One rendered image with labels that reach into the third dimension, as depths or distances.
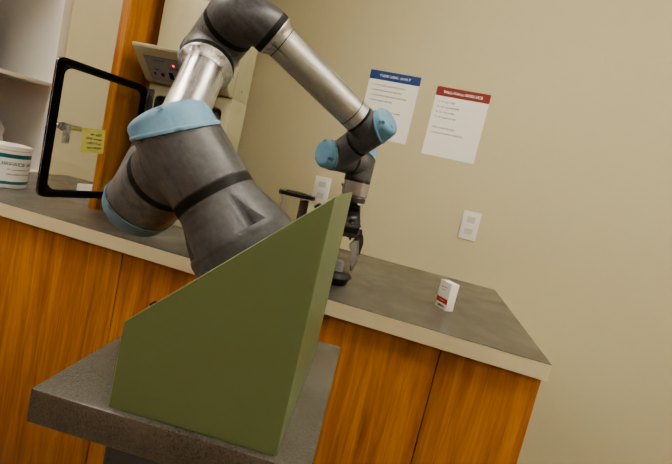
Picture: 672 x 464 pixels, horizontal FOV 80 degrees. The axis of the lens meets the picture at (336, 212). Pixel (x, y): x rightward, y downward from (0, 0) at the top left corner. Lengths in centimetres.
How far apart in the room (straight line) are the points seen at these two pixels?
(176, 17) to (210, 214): 115
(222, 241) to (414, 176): 125
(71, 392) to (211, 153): 32
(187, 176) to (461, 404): 83
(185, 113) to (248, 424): 38
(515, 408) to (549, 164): 96
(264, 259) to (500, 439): 86
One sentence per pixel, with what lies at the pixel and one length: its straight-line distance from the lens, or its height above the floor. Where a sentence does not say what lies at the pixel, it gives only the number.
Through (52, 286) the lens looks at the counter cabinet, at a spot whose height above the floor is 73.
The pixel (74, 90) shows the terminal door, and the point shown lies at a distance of 142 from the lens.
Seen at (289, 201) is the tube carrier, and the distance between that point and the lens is 112.
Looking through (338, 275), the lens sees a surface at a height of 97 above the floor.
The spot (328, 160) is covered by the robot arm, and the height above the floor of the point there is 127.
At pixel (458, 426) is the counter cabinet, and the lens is 112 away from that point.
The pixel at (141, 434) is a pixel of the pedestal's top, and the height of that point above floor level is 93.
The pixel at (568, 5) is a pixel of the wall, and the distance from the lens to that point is 189.
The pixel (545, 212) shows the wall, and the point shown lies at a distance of 174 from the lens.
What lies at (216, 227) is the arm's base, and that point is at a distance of 52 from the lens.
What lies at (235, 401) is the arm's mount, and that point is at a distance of 48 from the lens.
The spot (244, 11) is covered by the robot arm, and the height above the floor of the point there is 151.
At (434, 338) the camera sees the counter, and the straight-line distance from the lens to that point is 100.
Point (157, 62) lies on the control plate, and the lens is 149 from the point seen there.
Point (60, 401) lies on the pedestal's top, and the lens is 57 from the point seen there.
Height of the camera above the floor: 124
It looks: 5 degrees down
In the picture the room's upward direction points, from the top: 13 degrees clockwise
